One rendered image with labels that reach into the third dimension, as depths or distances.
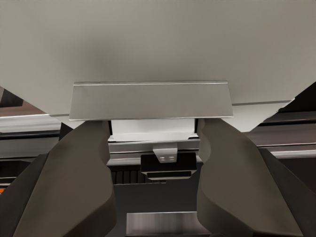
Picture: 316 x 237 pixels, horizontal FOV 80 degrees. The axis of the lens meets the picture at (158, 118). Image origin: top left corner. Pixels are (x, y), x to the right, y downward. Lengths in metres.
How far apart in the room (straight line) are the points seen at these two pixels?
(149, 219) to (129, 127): 0.11
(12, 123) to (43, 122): 0.04
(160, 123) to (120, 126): 0.04
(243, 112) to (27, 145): 0.54
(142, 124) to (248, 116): 0.09
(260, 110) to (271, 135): 0.36
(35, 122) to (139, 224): 0.19
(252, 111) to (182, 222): 0.13
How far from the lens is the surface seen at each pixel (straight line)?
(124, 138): 0.22
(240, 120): 0.19
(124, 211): 0.75
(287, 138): 0.54
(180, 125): 0.18
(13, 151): 0.63
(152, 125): 0.17
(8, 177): 0.55
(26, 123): 0.31
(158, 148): 0.27
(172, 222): 0.23
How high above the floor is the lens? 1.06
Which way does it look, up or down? 20 degrees down
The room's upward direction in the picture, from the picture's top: 178 degrees clockwise
